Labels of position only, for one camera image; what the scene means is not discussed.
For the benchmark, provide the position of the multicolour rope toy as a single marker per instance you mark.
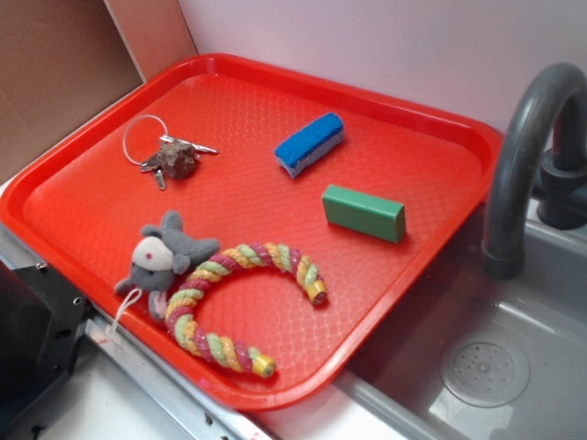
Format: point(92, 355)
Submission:
point(179, 317)

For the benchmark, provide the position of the red plastic tray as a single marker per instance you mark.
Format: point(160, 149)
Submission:
point(81, 208)

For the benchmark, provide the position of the blue sponge block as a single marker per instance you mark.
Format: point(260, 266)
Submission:
point(310, 144)

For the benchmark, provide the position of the brown cardboard panel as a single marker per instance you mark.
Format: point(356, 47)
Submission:
point(64, 62)

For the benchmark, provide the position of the grey toy sink basin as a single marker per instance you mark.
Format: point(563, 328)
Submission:
point(464, 356)

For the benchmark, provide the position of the green rectangular block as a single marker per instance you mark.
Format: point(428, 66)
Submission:
point(364, 213)

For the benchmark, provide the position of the keys with brown keychain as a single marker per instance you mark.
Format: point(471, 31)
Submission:
point(175, 158)

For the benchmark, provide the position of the grey plush mouse toy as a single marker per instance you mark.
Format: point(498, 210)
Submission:
point(164, 253)

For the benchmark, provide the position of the grey toy faucet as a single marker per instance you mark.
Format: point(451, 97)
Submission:
point(543, 156)

